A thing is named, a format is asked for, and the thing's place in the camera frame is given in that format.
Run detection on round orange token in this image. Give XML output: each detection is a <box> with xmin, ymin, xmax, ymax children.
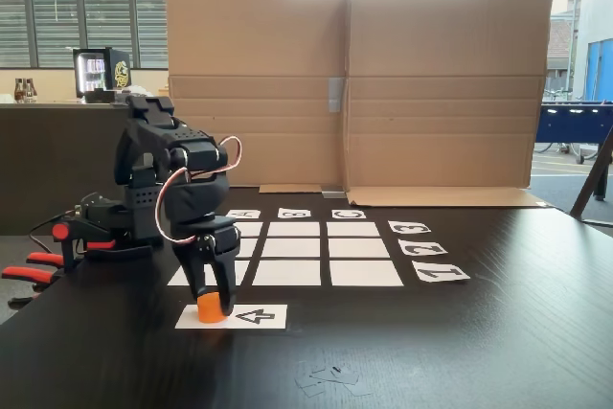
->
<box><xmin>196</xmin><ymin>290</ymin><xmax>224</xmax><ymax>324</ymax></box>

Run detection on white arrow paper sheet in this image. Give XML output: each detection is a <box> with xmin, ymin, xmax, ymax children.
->
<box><xmin>174</xmin><ymin>304</ymin><xmax>288</xmax><ymax>330</ymax></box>

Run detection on red black bar clamp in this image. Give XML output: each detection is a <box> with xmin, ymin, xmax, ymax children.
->
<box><xmin>50</xmin><ymin>222</ymin><xmax>117</xmax><ymax>276</ymax></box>

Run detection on small black box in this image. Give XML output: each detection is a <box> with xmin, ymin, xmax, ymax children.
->
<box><xmin>83</xmin><ymin>88</ymin><xmax>117</xmax><ymax>105</ymax></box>

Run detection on paper label number 3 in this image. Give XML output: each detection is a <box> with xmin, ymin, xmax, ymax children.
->
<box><xmin>387</xmin><ymin>220</ymin><xmax>432</xmax><ymax>237</ymax></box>

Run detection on black mini fridge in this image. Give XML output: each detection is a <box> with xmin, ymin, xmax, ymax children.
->
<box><xmin>72</xmin><ymin>47</ymin><xmax>132</xmax><ymax>100</ymax></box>

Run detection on dark brown counter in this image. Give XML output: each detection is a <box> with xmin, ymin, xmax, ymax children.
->
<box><xmin>0</xmin><ymin>101</ymin><xmax>179</xmax><ymax>237</ymax></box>

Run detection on brown cardboard panel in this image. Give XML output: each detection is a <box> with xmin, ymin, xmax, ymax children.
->
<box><xmin>165</xmin><ymin>0</ymin><xmax>350</xmax><ymax>195</ymax></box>
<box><xmin>344</xmin><ymin>0</ymin><xmax>555</xmax><ymax>210</ymax></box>

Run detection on paper label number 2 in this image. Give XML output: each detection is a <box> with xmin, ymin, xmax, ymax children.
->
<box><xmin>397</xmin><ymin>238</ymin><xmax>450</xmax><ymax>258</ymax></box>

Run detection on paper label number 1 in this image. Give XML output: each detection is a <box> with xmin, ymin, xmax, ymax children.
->
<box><xmin>411</xmin><ymin>263</ymin><xmax>472</xmax><ymax>284</ymax></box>

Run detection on grey window blinds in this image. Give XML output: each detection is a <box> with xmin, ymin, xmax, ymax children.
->
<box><xmin>0</xmin><ymin>0</ymin><xmax>179</xmax><ymax>70</ymax></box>

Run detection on blue foosball table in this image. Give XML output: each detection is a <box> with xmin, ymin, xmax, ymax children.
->
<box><xmin>534</xmin><ymin>100</ymin><xmax>613</xmax><ymax>165</ymax></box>

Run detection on dark wooden stand leg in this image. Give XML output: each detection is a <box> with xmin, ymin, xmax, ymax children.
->
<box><xmin>568</xmin><ymin>125</ymin><xmax>613</xmax><ymax>230</ymax></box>

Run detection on white red servo cable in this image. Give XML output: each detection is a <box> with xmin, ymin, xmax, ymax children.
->
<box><xmin>154</xmin><ymin>134</ymin><xmax>243</xmax><ymax>245</ymax></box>

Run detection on black tape grid frame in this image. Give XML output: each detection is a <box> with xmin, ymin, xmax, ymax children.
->
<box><xmin>165</xmin><ymin>219</ymin><xmax>406</xmax><ymax>289</ymax></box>

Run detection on red handled spring clamp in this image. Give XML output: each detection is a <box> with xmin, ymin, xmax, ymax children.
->
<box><xmin>1</xmin><ymin>250</ymin><xmax>66</xmax><ymax>308</ymax></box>

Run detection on black power cable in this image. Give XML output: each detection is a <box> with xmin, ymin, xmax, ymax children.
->
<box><xmin>27</xmin><ymin>214</ymin><xmax>66</xmax><ymax>251</ymax></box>

